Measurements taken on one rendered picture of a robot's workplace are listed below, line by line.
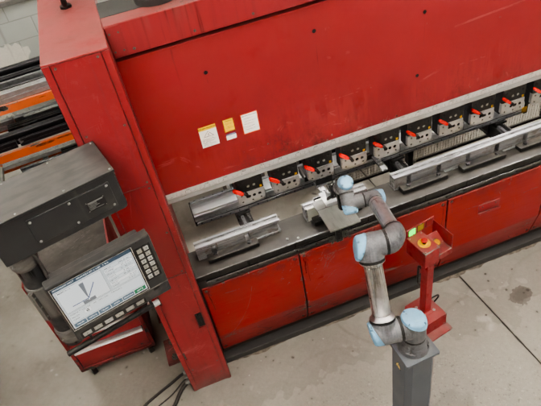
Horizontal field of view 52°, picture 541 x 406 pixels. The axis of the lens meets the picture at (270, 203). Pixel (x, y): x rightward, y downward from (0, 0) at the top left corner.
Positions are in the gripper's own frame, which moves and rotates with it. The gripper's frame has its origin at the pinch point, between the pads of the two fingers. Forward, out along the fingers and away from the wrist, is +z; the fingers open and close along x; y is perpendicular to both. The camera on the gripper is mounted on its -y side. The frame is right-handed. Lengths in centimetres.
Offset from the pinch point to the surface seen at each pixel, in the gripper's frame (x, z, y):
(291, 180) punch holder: 21.0, -11.1, 15.9
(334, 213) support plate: 2.4, -0.4, -7.8
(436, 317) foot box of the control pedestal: -47, 47, -88
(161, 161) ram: 82, -39, 40
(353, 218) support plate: -4.6, -6.0, -14.5
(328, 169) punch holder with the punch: -1.1, -9.2, 14.9
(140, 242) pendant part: 101, -67, 2
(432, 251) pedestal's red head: -41, -3, -46
